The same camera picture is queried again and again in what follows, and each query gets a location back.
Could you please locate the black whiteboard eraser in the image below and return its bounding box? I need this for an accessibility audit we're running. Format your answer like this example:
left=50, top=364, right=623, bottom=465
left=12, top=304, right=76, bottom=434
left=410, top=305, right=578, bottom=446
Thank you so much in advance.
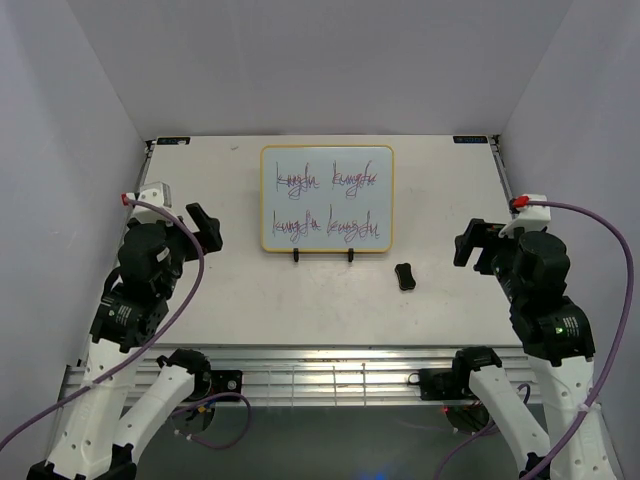
left=394, top=262, right=417, bottom=291

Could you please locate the yellow framed whiteboard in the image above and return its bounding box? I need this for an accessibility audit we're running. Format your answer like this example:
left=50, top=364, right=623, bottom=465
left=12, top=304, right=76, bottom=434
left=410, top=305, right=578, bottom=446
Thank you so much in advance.
left=260, top=145, right=395, bottom=254

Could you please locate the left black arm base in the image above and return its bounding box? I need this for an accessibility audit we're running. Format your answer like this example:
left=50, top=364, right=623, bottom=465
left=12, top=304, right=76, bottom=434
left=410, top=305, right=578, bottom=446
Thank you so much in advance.
left=203, top=369, right=244, bottom=404

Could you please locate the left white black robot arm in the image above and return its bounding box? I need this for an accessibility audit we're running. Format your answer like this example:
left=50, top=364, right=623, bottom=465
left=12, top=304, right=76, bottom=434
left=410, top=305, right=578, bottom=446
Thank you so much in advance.
left=27, top=199, right=223, bottom=479

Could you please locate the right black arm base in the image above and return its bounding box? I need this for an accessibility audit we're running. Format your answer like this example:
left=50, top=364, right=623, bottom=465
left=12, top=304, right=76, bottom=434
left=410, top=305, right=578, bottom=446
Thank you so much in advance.
left=407, top=368, right=475, bottom=401

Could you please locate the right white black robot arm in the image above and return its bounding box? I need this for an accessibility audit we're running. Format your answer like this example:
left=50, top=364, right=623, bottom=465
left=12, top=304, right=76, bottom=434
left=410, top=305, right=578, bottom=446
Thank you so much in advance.
left=451, top=219, right=615, bottom=479

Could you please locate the right blue corner label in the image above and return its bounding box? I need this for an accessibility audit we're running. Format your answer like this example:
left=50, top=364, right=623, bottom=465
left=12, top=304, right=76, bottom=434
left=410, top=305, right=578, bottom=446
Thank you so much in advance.
left=452, top=135, right=489, bottom=144

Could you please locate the blue corner label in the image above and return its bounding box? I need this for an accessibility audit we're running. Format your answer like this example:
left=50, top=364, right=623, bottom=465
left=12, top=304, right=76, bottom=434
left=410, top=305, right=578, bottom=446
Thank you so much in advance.
left=452, top=135, right=489, bottom=144
left=156, top=137, right=191, bottom=146

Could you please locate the left blue corner label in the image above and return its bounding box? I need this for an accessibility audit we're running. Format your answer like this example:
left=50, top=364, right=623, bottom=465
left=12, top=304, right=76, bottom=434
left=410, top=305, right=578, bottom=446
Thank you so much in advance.
left=156, top=137, right=191, bottom=146

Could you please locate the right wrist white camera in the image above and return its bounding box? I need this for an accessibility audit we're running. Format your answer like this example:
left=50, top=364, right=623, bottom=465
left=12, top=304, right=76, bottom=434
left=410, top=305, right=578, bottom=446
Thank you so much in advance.
left=499, top=194, right=551, bottom=238

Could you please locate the wrist white camera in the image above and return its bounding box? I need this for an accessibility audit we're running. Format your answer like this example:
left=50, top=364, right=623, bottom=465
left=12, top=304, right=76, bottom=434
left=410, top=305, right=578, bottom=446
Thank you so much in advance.
left=499, top=194, right=551, bottom=238
left=121, top=182, right=173, bottom=225

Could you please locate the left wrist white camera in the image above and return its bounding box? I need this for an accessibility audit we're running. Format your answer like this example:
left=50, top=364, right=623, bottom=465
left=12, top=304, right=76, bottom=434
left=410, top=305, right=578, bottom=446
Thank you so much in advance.
left=121, top=182, right=173, bottom=225

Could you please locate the aluminium rail frame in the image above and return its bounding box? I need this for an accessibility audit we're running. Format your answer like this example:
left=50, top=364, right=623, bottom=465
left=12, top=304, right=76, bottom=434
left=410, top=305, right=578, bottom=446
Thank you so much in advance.
left=57, top=344, right=601, bottom=409

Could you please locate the purple cable under table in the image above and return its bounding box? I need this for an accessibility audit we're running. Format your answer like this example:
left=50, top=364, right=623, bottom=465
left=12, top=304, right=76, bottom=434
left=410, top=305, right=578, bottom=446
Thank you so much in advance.
left=169, top=392, right=253, bottom=450

